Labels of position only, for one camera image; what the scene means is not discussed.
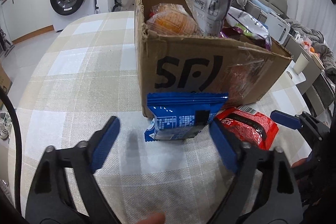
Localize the beige checked tablecloth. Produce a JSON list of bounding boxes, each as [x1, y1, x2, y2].
[[8, 11, 334, 224]]

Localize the purple grape candy bag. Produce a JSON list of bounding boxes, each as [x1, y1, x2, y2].
[[220, 6, 272, 50]]

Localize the grey dining chair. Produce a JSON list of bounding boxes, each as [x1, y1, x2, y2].
[[302, 74, 336, 111]]

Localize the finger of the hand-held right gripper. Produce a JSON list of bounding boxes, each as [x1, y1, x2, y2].
[[270, 109, 323, 141]]

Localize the printed cardboard box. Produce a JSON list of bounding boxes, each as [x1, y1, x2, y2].
[[0, 63, 12, 94]]

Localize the white electric kettle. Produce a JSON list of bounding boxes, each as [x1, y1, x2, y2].
[[265, 12, 291, 43]]

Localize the brown cardboard box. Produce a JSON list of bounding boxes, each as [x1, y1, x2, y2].
[[134, 0, 293, 118]]

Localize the grey padded jacket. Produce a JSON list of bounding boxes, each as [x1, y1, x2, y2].
[[285, 19, 336, 72]]

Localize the white sneaker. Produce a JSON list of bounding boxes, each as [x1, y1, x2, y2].
[[0, 112, 12, 140]]

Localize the person's right hand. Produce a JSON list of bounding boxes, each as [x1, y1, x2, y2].
[[291, 158, 313, 169]]

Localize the light blue cushion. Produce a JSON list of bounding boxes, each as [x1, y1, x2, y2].
[[252, 0, 271, 13]]

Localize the white kitchen counter cabinets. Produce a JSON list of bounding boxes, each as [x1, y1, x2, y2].
[[0, 0, 57, 43]]

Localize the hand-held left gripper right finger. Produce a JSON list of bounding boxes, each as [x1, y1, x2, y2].
[[209, 119, 301, 224]]

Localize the red snack packet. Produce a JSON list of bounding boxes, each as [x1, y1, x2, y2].
[[215, 105, 279, 151]]

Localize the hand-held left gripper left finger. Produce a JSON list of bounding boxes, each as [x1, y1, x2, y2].
[[25, 116, 121, 224]]

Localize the person's left hand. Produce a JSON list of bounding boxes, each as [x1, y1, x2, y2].
[[138, 214, 166, 224]]

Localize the white paper cup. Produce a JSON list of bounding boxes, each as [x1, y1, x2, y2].
[[293, 52, 310, 75]]

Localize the person's right forearm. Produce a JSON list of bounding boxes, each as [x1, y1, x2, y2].
[[294, 169, 336, 224]]

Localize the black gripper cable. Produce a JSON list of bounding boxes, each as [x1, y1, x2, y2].
[[0, 91, 22, 210]]

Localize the orange bread packet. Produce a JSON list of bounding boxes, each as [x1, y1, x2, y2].
[[146, 4, 202, 36]]

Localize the blue snack packet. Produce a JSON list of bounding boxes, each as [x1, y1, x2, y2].
[[144, 92, 229, 143]]

